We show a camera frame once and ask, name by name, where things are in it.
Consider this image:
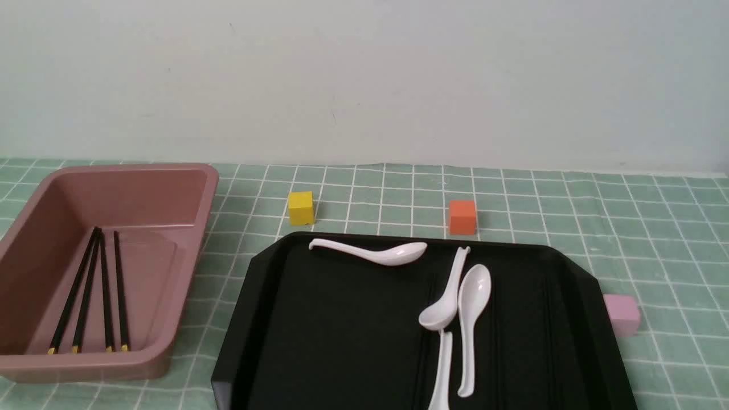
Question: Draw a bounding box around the orange cube block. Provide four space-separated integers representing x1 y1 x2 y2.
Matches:
448 200 477 236

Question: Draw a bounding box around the pink plastic bin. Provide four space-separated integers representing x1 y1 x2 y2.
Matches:
1 164 219 383

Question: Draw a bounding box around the yellow cube block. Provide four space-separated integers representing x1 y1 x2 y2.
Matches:
288 191 315 226

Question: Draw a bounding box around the black chopstick gold tip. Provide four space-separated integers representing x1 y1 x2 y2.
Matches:
47 227 101 355
99 231 115 352
71 227 102 355
113 231 130 352

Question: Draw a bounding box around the green checkered tablecloth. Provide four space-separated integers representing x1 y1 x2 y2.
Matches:
1 163 728 409

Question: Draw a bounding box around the pink cube block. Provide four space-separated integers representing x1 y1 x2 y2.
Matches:
603 294 641 337

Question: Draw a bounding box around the white ceramic soup spoon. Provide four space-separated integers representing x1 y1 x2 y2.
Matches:
427 330 453 410
308 239 428 267
417 247 471 331
457 264 492 397

